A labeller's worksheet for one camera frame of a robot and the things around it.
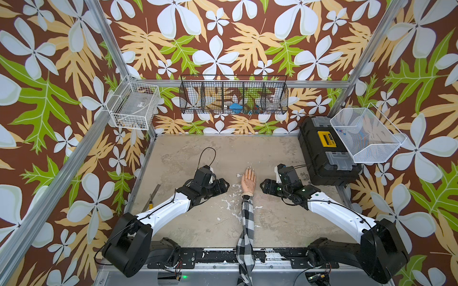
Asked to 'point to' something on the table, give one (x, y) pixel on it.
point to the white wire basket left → (133, 105)
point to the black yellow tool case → (328, 160)
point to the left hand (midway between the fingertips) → (226, 185)
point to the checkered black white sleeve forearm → (245, 255)
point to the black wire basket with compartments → (234, 94)
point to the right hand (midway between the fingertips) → (263, 185)
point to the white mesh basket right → (367, 135)
